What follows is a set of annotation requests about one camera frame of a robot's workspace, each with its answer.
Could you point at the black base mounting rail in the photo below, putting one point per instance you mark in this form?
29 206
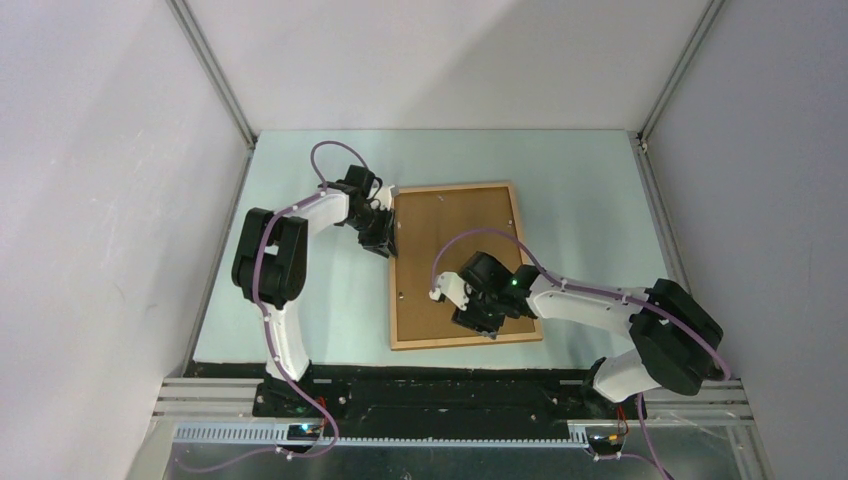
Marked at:
422 403

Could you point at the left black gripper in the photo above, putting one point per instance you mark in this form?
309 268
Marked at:
383 242

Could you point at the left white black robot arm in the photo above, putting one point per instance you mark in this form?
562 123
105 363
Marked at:
271 261

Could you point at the aluminium extrusion frame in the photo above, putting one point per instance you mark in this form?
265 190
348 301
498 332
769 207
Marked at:
204 429

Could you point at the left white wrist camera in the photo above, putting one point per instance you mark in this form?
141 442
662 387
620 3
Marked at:
383 198

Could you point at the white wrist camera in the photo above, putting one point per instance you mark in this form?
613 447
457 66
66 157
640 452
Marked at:
450 286
383 198

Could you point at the light wooden picture frame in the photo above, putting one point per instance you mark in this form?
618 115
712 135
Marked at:
464 343

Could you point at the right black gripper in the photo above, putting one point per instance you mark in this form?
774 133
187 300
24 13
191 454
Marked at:
470 319

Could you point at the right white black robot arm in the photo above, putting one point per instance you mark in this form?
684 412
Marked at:
673 339

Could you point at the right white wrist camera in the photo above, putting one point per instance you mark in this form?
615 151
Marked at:
450 286

